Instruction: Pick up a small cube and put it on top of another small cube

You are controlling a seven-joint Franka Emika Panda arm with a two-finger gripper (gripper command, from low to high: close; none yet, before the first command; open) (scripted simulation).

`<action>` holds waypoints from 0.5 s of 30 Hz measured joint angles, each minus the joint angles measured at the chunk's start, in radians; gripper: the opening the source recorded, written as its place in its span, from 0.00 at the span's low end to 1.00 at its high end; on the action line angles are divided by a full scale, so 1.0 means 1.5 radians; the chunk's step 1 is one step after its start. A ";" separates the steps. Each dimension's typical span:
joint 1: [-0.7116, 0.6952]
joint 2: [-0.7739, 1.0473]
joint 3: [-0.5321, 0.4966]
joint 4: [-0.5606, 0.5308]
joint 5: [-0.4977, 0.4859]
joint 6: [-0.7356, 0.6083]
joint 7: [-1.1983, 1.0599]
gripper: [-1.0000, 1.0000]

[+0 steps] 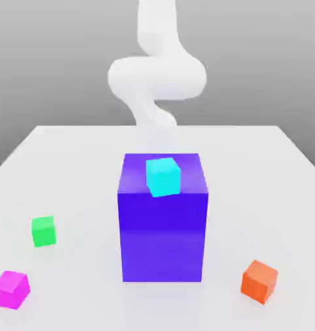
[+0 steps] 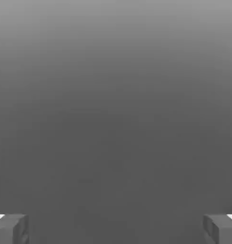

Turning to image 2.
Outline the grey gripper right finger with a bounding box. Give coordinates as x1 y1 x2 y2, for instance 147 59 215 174
202 213 232 244

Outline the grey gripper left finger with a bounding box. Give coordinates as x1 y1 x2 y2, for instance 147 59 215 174
0 213 30 244

